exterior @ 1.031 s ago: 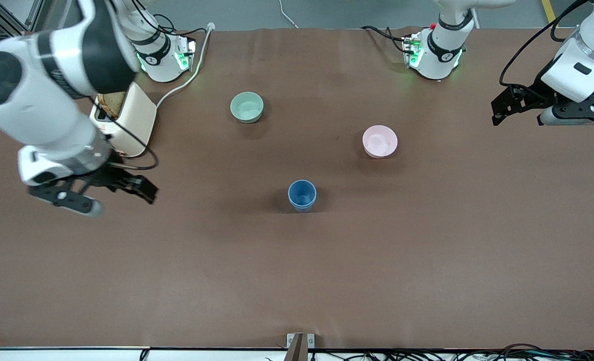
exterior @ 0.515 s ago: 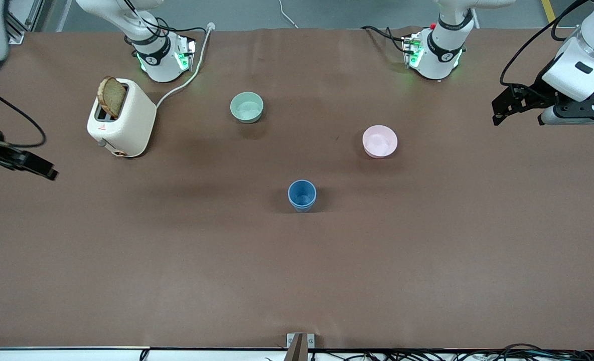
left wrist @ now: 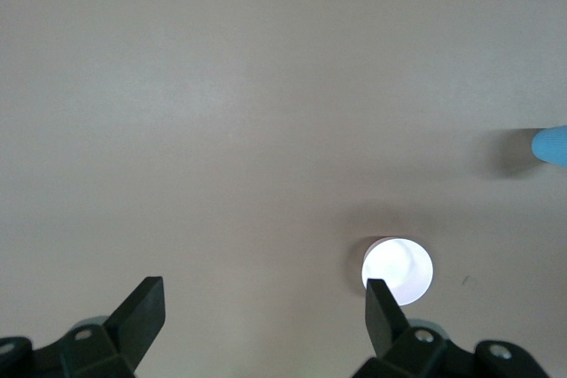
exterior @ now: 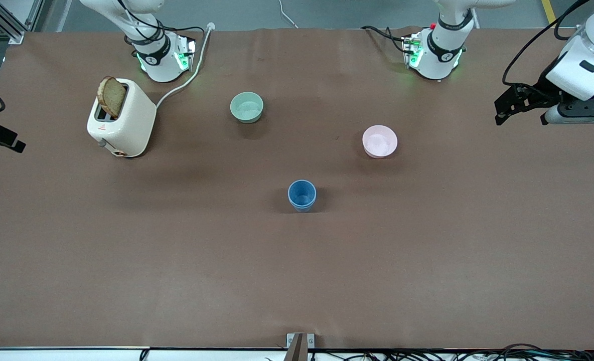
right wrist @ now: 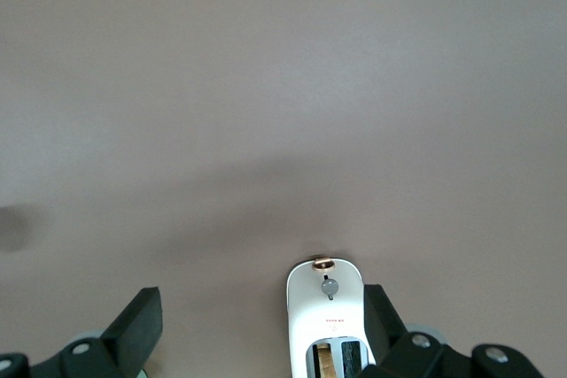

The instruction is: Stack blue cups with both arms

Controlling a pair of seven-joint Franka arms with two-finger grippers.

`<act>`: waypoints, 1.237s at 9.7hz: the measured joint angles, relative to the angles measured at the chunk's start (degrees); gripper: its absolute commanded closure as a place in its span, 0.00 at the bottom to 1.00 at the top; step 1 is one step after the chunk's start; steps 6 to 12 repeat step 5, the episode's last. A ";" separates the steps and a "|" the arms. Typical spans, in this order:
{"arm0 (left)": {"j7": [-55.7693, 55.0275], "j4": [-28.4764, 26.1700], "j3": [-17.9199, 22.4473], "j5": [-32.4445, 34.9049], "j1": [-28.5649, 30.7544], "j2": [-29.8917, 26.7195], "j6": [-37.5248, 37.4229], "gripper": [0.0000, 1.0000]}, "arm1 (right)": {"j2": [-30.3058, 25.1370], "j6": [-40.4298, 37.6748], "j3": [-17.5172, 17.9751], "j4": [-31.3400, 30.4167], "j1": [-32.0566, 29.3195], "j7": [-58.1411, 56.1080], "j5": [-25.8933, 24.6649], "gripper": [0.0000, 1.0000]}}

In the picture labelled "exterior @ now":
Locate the brown bread slice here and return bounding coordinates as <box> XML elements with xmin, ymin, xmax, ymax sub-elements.
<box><xmin>97</xmin><ymin>76</ymin><xmax>127</xmax><ymax>119</ymax></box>

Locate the cream white toaster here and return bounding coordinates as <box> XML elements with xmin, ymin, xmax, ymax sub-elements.
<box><xmin>86</xmin><ymin>78</ymin><xmax>157</xmax><ymax>158</ymax></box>

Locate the pink bowl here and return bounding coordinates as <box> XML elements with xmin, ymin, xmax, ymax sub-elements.
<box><xmin>362</xmin><ymin>125</ymin><xmax>398</xmax><ymax>159</ymax></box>

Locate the green bowl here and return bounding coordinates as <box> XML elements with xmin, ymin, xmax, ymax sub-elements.
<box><xmin>229</xmin><ymin>91</ymin><xmax>264</xmax><ymax>124</ymax></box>

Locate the brown table cover sheet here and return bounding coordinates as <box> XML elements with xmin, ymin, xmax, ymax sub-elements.
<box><xmin>0</xmin><ymin>26</ymin><xmax>594</xmax><ymax>350</ymax></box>

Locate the aluminium frame profile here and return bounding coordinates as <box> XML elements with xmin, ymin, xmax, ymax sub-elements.
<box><xmin>0</xmin><ymin>0</ymin><xmax>52</xmax><ymax>46</ymax></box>

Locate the black base cable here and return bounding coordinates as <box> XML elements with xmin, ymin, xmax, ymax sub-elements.
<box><xmin>361</xmin><ymin>25</ymin><xmax>411</xmax><ymax>55</ymax></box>

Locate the white toaster power cable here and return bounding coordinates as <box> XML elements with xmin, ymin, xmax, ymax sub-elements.
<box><xmin>155</xmin><ymin>22</ymin><xmax>215</xmax><ymax>109</ymax></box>

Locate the thin white floor cable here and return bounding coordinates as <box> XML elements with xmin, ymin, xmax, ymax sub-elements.
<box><xmin>277</xmin><ymin>0</ymin><xmax>299</xmax><ymax>29</ymax></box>

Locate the black cable bundle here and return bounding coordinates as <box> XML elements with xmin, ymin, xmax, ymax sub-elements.
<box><xmin>264</xmin><ymin>343</ymin><xmax>594</xmax><ymax>361</ymax></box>

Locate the metal table bracket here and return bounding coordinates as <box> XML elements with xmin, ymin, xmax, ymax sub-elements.
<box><xmin>285</xmin><ymin>332</ymin><xmax>316</xmax><ymax>361</ymax></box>

